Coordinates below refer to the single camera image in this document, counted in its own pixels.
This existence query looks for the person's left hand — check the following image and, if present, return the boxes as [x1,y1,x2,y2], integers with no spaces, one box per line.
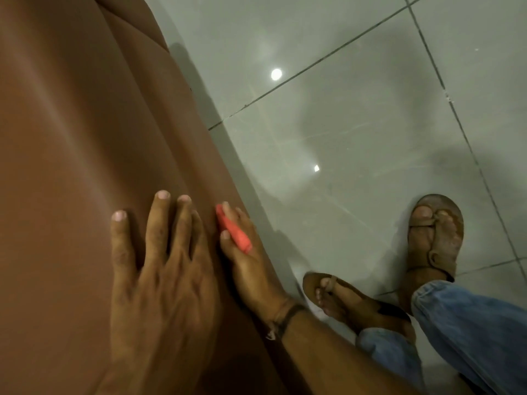
[103,190,222,373]

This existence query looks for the person's right hand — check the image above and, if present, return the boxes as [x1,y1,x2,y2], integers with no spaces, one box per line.
[219,201,296,326]

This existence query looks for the red marking chalk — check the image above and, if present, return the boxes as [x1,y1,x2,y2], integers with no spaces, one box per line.
[215,203,253,255]

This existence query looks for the brown leather sheet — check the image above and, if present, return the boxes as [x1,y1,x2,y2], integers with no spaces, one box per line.
[0,0,307,395]

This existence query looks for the person's left forearm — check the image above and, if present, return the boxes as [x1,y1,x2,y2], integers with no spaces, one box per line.
[96,368,198,395]

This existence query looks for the person's right forearm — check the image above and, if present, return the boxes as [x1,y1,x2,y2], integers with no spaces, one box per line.
[280,308,417,395]

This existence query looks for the black wristband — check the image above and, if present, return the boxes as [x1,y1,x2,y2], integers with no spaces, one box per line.
[265,303,308,341]

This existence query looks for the person's left foot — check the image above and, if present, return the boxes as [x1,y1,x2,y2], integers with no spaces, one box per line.
[315,277,417,346]

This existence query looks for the person's foot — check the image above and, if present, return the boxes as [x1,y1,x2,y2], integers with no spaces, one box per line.
[396,205,464,315]
[315,277,417,346]

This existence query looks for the brown left sandal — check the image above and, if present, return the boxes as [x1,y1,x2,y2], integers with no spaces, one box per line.
[302,272,413,334]

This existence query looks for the brown sandal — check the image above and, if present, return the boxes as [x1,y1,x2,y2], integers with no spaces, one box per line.
[407,193,465,283]
[302,272,413,334]

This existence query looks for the person's right foot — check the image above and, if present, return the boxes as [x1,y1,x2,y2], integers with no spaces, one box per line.
[396,205,464,315]

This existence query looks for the brown right sandal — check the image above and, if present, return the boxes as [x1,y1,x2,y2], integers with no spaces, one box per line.
[407,193,465,283]

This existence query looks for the blue jeans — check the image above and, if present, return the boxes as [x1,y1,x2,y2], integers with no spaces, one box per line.
[355,280,527,395]

